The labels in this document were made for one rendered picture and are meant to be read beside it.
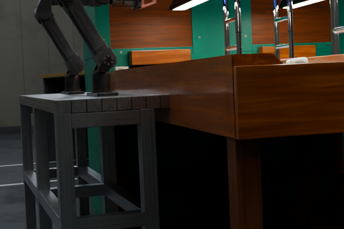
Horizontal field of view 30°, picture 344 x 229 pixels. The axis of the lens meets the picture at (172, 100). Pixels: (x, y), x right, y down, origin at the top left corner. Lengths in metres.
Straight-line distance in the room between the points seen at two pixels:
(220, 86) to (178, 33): 1.79
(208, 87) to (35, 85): 8.78
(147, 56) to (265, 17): 0.69
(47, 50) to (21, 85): 0.68
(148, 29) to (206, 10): 0.32
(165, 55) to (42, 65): 7.22
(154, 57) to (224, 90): 1.71
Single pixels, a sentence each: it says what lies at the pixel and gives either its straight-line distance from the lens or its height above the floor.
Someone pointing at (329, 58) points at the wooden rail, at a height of 0.76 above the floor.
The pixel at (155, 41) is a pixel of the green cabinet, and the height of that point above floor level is 0.90.
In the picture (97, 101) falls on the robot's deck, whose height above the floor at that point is 0.66.
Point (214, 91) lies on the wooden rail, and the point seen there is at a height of 0.68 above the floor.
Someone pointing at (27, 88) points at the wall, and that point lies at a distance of 10.27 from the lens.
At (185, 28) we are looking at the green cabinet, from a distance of 3.27.
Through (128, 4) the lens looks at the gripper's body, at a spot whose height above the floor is 1.05.
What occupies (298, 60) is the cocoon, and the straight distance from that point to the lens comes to 1.82.
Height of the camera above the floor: 0.72
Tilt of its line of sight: 2 degrees down
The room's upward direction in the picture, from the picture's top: 2 degrees counter-clockwise
